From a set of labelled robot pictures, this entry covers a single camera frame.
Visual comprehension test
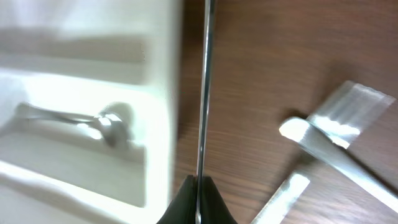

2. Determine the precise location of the steel fork diagonal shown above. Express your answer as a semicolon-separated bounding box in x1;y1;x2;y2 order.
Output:
279;117;397;212

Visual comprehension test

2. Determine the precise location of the white plastic cutlery tray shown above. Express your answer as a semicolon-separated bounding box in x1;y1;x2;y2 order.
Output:
1;1;183;223

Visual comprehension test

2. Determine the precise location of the large steel spoon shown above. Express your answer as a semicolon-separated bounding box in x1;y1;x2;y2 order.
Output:
195;0;216;224

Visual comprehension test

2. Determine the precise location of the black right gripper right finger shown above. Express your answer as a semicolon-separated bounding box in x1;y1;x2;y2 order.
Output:
200;176;237;224

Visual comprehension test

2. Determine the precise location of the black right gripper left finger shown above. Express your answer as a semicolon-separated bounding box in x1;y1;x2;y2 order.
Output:
157;175;197;224

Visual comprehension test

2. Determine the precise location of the steel fork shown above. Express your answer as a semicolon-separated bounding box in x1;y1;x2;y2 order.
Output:
253;80;395;223

